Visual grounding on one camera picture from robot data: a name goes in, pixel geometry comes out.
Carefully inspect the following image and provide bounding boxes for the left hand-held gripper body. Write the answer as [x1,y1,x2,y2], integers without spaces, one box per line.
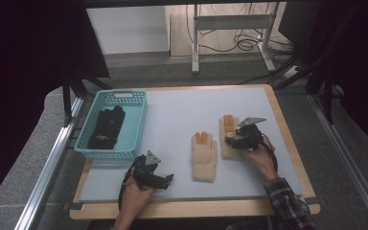
[129,149,167,192]

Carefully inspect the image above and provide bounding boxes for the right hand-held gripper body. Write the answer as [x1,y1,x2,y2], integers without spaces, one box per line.
[231,116,267,151]

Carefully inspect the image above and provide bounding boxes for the beige knit glove orange fingertips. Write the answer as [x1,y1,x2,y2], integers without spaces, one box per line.
[218,114,247,161]
[190,130,219,184]

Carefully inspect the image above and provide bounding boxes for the teal plastic basket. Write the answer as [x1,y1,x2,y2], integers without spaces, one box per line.
[74,89,149,161]

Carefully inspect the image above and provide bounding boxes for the black glove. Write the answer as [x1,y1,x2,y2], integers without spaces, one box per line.
[87,109,118,150]
[99,104,127,143]

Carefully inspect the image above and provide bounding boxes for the person's right hand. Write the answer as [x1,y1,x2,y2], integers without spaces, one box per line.
[240,135,280,182]

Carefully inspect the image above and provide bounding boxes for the person's left hand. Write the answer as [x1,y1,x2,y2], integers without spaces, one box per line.
[120,176,156,216]

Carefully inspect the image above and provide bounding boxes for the white table mat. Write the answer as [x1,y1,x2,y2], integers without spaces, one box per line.
[79,87,304,203]

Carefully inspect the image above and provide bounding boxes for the white power strip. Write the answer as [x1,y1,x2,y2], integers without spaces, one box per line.
[282,64,300,80]

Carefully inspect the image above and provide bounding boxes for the black stand legs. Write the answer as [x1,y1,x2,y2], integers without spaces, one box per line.
[267,52,337,127]

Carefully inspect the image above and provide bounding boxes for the black tripod legs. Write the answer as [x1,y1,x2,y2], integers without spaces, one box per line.
[61,74,113,127]

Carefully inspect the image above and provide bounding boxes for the dark curtain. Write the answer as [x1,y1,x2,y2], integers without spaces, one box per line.
[0,0,111,214]
[277,0,368,156]

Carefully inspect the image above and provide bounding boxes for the white panel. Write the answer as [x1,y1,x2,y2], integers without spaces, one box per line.
[85,5,171,56]

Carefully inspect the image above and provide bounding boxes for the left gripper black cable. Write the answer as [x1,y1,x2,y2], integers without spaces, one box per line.
[118,157,140,213]

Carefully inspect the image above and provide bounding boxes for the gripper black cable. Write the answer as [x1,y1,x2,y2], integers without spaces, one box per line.
[260,132,280,173]
[118,157,140,213]

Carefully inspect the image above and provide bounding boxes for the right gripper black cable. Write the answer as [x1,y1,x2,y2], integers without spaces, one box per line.
[260,132,280,173]

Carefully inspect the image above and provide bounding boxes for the black floor cables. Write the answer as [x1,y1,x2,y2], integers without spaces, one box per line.
[185,2,296,55]

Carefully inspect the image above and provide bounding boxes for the aluminium rail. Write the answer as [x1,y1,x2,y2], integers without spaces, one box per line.
[309,93,368,230]
[13,96,84,230]

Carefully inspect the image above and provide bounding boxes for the white metal stand frame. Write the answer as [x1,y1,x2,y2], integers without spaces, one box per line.
[191,2,278,75]

